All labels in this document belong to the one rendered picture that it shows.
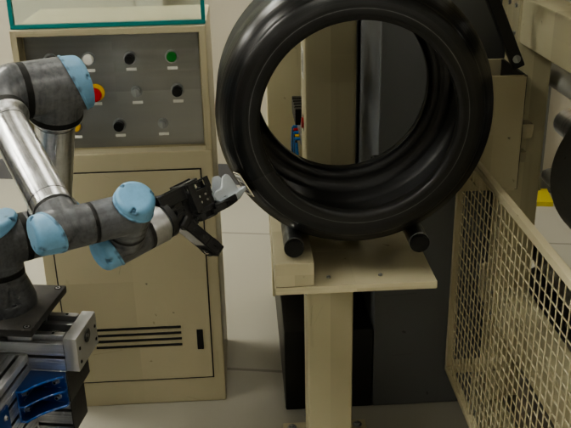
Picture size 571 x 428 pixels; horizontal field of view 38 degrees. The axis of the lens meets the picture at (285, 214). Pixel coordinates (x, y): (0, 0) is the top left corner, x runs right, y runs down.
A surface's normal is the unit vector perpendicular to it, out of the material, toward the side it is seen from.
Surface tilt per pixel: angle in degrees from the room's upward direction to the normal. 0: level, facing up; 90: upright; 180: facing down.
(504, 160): 90
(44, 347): 90
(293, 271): 90
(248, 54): 67
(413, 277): 0
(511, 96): 90
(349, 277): 0
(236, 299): 0
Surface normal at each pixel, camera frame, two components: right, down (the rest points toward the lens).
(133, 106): 0.06, 0.38
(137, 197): 0.31, -0.56
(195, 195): 0.61, -0.05
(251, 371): -0.02, -0.92
